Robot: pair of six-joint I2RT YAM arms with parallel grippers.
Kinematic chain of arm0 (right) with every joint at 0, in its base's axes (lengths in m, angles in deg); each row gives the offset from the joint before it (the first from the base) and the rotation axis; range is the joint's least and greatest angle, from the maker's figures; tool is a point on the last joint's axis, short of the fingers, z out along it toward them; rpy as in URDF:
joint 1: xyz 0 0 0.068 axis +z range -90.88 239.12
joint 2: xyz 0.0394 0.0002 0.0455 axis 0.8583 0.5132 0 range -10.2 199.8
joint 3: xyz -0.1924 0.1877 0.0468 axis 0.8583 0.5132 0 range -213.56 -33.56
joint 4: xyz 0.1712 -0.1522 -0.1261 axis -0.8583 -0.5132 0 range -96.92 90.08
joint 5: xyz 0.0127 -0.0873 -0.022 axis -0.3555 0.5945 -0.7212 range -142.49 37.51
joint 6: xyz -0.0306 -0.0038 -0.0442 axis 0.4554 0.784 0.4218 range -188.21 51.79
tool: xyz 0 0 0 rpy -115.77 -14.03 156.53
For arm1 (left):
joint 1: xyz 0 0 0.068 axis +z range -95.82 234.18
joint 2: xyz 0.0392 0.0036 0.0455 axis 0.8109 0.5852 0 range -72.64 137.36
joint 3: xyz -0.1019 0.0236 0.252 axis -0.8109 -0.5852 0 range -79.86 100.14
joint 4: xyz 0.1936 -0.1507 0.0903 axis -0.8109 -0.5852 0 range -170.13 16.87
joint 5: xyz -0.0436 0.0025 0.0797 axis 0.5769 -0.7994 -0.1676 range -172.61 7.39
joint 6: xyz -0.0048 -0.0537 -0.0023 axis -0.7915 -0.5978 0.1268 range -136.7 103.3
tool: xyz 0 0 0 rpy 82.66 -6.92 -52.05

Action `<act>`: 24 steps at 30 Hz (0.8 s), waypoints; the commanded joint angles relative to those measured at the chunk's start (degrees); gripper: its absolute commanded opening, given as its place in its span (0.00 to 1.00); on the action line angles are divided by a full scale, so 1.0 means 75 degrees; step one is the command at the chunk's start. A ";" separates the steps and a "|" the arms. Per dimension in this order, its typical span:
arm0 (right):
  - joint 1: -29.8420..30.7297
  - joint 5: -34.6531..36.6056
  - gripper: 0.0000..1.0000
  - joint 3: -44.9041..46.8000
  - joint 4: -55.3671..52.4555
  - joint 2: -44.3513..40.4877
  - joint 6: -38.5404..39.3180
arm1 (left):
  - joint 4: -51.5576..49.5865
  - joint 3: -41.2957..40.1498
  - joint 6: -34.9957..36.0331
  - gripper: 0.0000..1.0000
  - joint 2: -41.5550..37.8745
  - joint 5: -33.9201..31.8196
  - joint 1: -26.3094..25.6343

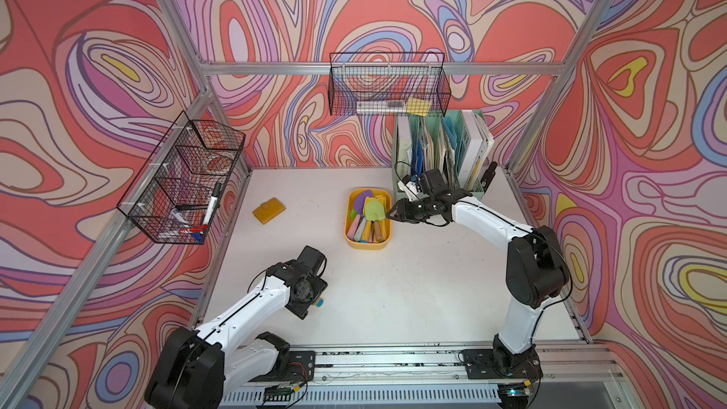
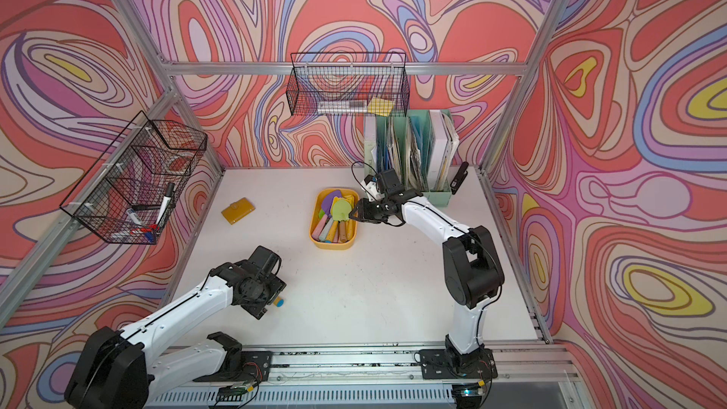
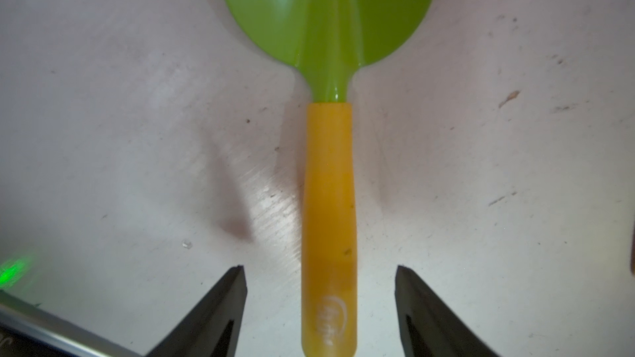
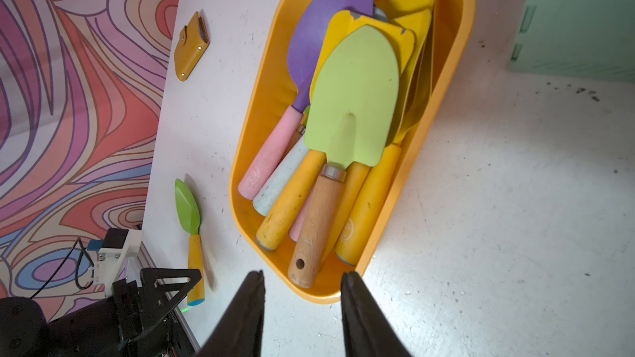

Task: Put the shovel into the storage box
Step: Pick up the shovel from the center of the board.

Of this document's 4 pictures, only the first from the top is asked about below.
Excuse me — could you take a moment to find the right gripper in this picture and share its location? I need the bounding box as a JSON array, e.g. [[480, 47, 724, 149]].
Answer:
[[386, 195, 435, 223]]

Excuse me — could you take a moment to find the light green trowel wooden handle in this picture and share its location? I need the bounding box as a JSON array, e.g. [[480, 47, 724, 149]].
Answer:
[[365, 198, 385, 244]]

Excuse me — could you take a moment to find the yellow storage box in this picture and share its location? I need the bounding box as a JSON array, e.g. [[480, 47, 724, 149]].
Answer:
[[344, 189, 393, 251]]

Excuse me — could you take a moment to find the purple trowel pink handle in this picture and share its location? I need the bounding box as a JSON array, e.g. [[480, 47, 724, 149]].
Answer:
[[346, 189, 373, 242]]

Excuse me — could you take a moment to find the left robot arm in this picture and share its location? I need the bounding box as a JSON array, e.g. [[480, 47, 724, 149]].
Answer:
[[144, 246, 328, 408]]

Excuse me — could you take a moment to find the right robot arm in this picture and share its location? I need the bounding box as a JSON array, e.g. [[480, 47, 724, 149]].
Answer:
[[386, 170, 572, 374]]

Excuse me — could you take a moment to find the black stapler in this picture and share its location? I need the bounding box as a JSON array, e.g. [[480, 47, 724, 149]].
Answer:
[[480, 161, 498, 192]]

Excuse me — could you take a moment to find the mint green file organizer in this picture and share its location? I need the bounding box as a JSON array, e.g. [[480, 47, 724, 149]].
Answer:
[[392, 110, 494, 201]]

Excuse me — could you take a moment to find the white book in organizer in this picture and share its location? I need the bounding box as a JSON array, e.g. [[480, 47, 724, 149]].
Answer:
[[458, 110, 494, 191]]

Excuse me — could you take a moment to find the yellow sponge in basket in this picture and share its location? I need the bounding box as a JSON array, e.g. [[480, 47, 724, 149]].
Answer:
[[405, 97, 433, 117]]

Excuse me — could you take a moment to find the black white marker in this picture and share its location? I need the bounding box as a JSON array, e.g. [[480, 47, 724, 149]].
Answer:
[[202, 182, 223, 226]]

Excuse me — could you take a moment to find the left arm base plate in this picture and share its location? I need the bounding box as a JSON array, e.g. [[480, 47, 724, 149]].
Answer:
[[252, 350, 316, 382]]

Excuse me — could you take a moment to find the black wire basket back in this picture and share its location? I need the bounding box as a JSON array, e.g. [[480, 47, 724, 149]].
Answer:
[[328, 49, 452, 117]]

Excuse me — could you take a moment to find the black wire basket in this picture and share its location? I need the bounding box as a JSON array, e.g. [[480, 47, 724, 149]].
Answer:
[[328, 49, 452, 117], [117, 112, 246, 245]]

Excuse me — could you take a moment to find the black wire basket left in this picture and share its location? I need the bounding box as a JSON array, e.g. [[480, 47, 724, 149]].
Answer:
[[117, 112, 246, 245]]

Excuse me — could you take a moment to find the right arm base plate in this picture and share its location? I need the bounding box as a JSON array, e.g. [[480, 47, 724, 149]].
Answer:
[[459, 348, 543, 381]]

